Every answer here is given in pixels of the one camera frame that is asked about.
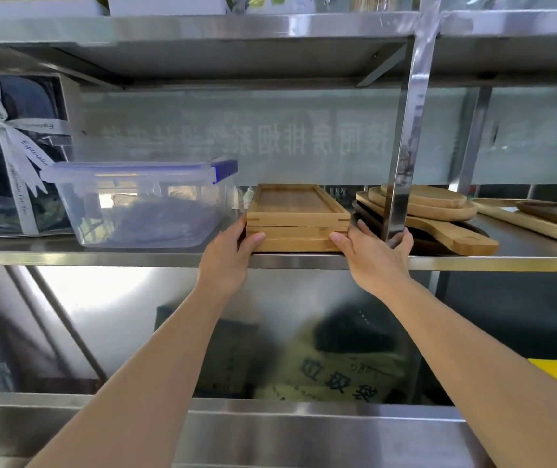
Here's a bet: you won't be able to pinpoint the person's left hand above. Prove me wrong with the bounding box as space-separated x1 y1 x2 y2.
197 220 266 299

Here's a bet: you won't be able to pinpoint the person's right hand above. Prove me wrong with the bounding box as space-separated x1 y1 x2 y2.
330 219 415 299

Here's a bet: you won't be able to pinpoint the bamboo tray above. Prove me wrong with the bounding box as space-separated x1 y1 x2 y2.
246 184 352 228
246 238 350 253
246 226 351 240

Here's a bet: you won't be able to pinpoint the person's right forearm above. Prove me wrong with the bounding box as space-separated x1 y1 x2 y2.
371 278 557 468

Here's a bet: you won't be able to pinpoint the person's left forearm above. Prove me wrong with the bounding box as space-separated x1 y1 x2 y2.
25 283 234 468

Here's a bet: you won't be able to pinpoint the dark wooden plate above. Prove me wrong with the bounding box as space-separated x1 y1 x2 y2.
351 200 492 257

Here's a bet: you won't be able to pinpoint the small round wooden plate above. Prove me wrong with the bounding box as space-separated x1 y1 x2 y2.
381 182 469 209

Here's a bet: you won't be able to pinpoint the blue cloth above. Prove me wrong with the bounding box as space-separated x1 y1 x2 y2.
83 201 217 245

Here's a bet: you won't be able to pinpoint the oval wooden plate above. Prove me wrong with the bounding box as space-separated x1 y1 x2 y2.
369 186 478 223

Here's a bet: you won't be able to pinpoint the wooden paddle board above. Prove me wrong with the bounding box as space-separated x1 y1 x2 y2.
356 190 500 257

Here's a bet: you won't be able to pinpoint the clear plastic container blue clips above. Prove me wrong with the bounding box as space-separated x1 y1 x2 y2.
40 159 239 249

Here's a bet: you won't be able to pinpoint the long light wooden board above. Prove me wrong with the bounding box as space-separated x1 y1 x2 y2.
471 198 557 248

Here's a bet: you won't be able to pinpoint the stainless steel shelf rack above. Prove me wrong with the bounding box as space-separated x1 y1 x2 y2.
0 8 557 273

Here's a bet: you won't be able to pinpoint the white ribbon bow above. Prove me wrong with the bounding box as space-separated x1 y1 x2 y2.
0 75 72 195

